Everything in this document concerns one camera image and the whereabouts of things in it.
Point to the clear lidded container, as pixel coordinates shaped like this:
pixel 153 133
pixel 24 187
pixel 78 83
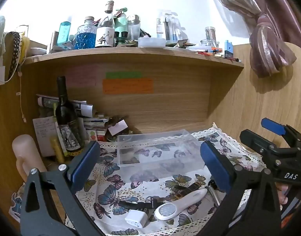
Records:
pixel 151 42

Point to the tall glass jar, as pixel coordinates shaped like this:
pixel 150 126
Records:
pixel 210 36

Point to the handwritten white note paper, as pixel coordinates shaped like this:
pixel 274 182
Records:
pixel 43 132

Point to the cardboard tube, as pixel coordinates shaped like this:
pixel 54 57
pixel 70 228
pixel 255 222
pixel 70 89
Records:
pixel 53 41

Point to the clear bottle with white label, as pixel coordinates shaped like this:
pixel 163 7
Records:
pixel 105 33

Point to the dark wine bottle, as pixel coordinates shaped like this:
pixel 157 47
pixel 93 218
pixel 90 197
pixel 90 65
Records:
pixel 67 125

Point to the stack of small boxes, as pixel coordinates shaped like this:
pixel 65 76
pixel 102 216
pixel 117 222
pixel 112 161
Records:
pixel 96 127

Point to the green sticky note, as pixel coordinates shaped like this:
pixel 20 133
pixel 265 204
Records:
pixel 124 74

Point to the white handheld massager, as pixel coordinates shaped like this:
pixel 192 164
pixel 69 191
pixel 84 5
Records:
pixel 175 206

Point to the butterfly print tablecloth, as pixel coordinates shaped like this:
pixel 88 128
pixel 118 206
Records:
pixel 140 182

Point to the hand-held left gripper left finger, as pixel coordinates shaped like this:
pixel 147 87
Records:
pixel 84 167

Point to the blue liquid bottle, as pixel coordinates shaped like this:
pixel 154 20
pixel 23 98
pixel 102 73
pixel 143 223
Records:
pixel 64 33

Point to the blue small box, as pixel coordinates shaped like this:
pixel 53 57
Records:
pixel 228 49

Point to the toothbrush packet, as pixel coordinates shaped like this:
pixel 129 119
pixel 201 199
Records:
pixel 167 25

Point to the person's right hand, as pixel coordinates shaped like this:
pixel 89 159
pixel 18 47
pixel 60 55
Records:
pixel 283 194

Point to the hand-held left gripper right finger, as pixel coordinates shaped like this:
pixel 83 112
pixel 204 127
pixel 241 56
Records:
pixel 212 169

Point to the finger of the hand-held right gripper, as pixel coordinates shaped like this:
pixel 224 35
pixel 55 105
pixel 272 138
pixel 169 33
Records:
pixel 254 140
pixel 272 125

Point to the white card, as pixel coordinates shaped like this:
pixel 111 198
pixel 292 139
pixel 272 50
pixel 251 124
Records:
pixel 118 127

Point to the glass bottle with blue beads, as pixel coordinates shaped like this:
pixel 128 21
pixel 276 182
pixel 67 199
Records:
pixel 85 36

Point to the clear plastic box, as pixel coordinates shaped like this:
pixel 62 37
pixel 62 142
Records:
pixel 155 150

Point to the blue cartoon sticker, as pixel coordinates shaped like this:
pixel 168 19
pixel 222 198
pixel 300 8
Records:
pixel 16 201

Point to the green spray bottle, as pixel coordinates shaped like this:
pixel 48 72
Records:
pixel 121 25

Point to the clear glass jar with lid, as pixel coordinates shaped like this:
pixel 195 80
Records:
pixel 134 28

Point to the orange sticky note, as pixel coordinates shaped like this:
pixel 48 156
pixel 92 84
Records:
pixel 127 86

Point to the metal tool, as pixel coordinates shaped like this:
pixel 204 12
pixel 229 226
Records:
pixel 214 193

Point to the pile of rolled papers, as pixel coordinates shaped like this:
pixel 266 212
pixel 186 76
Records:
pixel 76 105

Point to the wooden shelf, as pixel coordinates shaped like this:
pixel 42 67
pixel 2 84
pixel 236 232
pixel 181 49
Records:
pixel 165 61

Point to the orange pen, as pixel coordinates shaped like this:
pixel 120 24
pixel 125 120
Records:
pixel 210 49

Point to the yellow candle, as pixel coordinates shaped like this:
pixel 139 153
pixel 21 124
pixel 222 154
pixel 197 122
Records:
pixel 56 150

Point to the pink curtain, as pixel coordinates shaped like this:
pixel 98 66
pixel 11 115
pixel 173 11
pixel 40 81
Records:
pixel 268 36

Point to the small white plastic box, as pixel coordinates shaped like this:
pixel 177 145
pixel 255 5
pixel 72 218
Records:
pixel 136 218

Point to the pink sticky note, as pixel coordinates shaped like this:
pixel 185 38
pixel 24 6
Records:
pixel 79 77

